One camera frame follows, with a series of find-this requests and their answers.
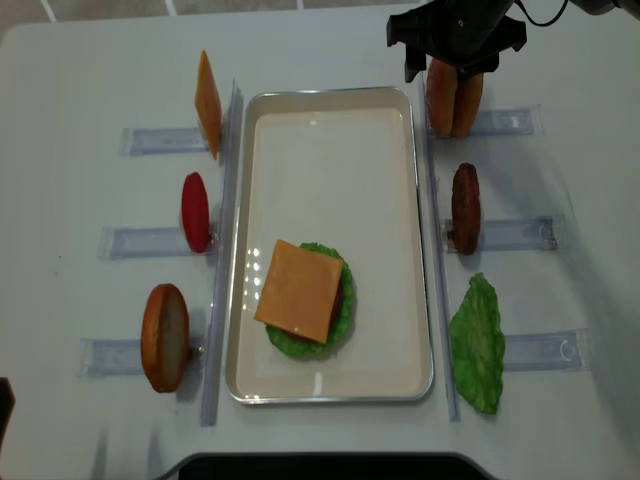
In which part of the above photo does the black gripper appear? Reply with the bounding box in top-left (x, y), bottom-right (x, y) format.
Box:
top-left (386, 0), bottom-right (527, 83)

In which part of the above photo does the burger bun with sesame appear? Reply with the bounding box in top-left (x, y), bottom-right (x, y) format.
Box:
top-left (426, 58), bottom-right (457, 135)

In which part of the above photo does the upright brown meat patty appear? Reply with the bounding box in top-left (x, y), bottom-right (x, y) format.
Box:
top-left (452, 163), bottom-right (481, 255)

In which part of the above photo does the upright orange cheese slice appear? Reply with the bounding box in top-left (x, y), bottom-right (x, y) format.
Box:
top-left (194, 50), bottom-right (223, 159)

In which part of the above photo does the brown meat patty on burger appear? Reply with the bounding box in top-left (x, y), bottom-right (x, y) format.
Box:
top-left (330, 281), bottom-right (344, 324)

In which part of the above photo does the orange cheese slice on burger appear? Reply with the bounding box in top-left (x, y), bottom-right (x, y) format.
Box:
top-left (255, 240), bottom-right (344, 344)

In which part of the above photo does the upright green lettuce leaf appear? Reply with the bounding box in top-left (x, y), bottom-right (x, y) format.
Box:
top-left (449, 273), bottom-right (506, 415)

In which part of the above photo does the upright red tomato slice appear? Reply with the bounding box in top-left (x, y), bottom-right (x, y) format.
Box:
top-left (181, 172), bottom-right (210, 253)

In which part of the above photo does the clear holder under lettuce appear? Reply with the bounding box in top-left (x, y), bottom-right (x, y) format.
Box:
top-left (504, 328), bottom-right (591, 372)

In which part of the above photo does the green lettuce leaf on burger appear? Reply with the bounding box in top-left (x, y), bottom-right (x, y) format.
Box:
top-left (265, 242), bottom-right (355, 359)

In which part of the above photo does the clear holder under cheese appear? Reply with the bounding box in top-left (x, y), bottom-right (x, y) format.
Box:
top-left (120, 127), bottom-right (209, 156)

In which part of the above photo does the clear holder under tomato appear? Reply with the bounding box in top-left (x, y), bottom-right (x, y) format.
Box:
top-left (98, 226), bottom-right (196, 260)

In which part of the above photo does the clear holder under top buns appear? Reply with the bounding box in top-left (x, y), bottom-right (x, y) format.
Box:
top-left (427, 103), bottom-right (544, 140)

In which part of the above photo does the clear holder under patty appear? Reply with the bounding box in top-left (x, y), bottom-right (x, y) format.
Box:
top-left (474, 215), bottom-right (568, 252)

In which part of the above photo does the white rectangular metal tray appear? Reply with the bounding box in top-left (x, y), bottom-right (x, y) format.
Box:
top-left (225, 87), bottom-right (434, 405)

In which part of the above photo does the upright bottom bun slice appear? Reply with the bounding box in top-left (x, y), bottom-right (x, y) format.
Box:
top-left (140, 283), bottom-right (190, 393)

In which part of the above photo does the clear holder under bottom bun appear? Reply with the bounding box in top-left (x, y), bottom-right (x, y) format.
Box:
top-left (76, 336), bottom-right (206, 377)

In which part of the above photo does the black base at table edge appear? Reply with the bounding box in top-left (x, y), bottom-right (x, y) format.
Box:
top-left (178, 454), bottom-right (487, 480)

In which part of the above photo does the brown object at left edge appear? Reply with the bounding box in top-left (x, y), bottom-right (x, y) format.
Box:
top-left (0, 378), bottom-right (15, 443)

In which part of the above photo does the black cable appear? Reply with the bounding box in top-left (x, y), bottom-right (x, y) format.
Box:
top-left (512, 0), bottom-right (569, 27)

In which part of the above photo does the right long clear plastic rail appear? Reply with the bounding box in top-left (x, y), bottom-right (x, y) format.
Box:
top-left (419, 72), bottom-right (460, 423)

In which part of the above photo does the long clear plastic rail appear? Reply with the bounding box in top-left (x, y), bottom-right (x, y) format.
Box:
top-left (419, 72), bottom-right (460, 423)
top-left (200, 83), bottom-right (244, 427)

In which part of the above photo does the left long clear plastic rail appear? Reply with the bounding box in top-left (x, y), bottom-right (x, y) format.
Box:
top-left (200, 83), bottom-right (244, 427)

